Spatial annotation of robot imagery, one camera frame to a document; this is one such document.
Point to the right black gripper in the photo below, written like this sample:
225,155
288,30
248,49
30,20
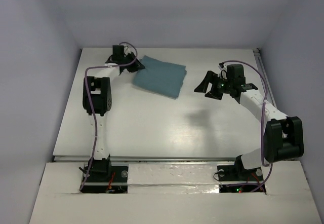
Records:
209,77

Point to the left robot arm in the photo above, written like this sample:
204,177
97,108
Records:
97,102

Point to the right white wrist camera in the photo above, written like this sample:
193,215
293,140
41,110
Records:
223,71

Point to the teal t-shirt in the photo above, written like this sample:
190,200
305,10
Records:
160,77

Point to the white foil-taped centre block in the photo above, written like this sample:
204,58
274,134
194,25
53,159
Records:
161,178

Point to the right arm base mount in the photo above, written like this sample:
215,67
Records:
231,181

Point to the aluminium front rail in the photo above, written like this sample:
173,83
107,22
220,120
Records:
145,159

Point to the aluminium rail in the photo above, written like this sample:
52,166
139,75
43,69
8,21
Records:
145,159
261,68

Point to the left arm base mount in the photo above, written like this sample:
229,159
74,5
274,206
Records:
116,182

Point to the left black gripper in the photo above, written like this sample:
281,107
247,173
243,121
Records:
127,62

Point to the aluminium right side rail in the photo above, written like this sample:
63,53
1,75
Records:
261,68

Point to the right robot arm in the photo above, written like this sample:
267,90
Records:
281,135

